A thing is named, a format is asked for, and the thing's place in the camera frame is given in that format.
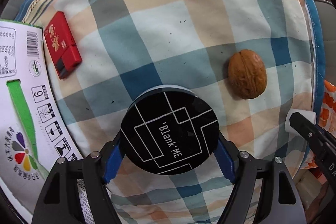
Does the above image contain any person's right hand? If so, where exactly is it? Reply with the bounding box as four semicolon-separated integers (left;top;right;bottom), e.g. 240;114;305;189
314;182;335;214

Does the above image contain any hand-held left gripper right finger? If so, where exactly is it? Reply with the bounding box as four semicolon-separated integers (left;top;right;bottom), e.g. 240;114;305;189
214;132;303;224

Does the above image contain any small red box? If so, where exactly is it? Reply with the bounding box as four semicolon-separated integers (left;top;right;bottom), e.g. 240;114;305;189
43;11;83;80

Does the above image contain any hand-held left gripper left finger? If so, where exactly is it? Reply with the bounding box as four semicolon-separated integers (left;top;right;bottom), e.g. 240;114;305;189
31;132;126;224

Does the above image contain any black round case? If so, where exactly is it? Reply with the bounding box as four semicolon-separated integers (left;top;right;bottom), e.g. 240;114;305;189
119;84;220;176

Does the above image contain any brown walnut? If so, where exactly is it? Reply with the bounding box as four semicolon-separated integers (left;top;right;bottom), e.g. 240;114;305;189
227;49;268;100

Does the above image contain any small white bottle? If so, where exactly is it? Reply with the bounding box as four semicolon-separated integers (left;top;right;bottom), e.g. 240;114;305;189
286;110;317;133

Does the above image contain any grey chair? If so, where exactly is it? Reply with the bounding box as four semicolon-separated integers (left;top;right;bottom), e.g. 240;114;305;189
312;0;336;83

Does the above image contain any cardboard box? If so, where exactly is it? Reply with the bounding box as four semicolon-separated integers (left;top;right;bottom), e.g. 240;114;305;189
0;19;116;224

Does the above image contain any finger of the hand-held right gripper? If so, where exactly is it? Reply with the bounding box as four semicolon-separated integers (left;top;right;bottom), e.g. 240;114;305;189
315;125;336;141
289;112;324;148

